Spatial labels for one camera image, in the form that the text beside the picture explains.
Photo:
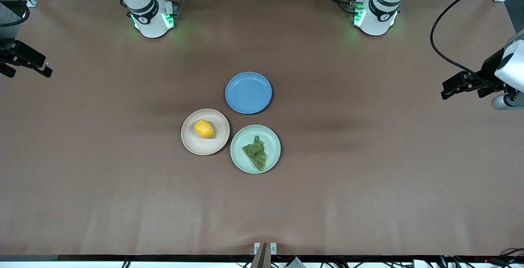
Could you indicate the blue plate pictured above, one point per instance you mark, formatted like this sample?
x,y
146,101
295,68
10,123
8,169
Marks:
x,y
248,93

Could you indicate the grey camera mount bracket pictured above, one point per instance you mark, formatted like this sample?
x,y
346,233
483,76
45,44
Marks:
x,y
265,251

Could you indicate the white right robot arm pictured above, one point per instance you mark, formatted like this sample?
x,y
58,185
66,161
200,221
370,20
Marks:
x,y
149,14

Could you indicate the pale green plate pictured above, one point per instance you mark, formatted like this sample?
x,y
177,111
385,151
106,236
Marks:
x,y
239,153

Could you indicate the green lettuce leaf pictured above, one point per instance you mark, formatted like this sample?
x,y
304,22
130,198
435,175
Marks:
x,y
257,153

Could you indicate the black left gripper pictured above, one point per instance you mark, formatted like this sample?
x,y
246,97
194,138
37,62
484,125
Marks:
x,y
488,70

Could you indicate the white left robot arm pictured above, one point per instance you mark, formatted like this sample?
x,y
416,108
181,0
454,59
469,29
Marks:
x,y
374,14

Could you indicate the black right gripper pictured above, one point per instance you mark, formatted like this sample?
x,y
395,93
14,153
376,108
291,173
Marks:
x,y
12,53

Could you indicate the beige plate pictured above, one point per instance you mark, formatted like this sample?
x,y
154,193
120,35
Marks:
x,y
208,147

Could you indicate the yellow lemon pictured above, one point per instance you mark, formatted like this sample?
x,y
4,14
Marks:
x,y
204,129

